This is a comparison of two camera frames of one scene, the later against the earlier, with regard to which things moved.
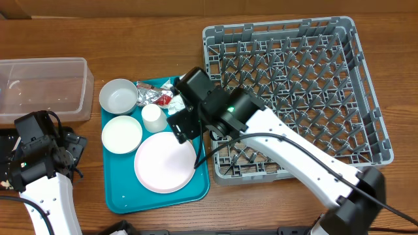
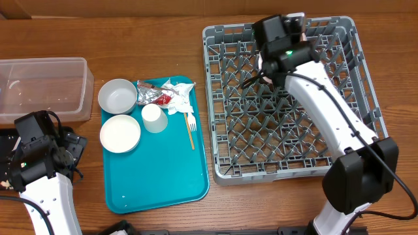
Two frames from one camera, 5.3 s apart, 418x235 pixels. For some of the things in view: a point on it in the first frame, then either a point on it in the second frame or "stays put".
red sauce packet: (164, 100) stays put
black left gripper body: (74, 144) stays put
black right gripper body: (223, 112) to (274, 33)
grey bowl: (118, 96) stays put
